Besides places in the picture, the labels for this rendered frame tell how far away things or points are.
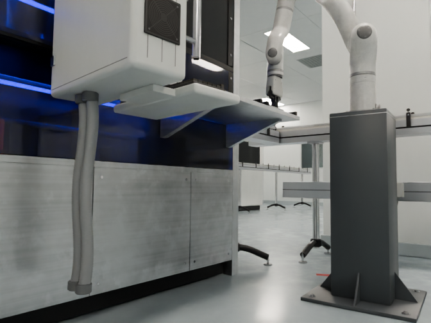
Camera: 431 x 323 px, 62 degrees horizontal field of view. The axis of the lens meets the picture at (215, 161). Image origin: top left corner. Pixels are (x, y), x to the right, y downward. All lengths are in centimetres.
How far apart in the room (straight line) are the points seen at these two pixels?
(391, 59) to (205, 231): 211
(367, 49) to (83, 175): 137
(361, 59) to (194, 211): 109
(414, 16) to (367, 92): 159
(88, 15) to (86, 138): 36
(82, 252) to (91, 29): 66
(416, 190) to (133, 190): 170
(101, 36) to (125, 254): 89
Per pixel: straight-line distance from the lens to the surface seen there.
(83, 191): 118
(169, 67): 99
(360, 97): 185
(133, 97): 115
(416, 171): 311
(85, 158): 118
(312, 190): 270
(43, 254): 140
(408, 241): 314
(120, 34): 100
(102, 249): 151
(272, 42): 189
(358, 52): 189
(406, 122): 252
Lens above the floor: 51
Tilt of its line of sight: 4 degrees up
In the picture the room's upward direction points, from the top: 1 degrees clockwise
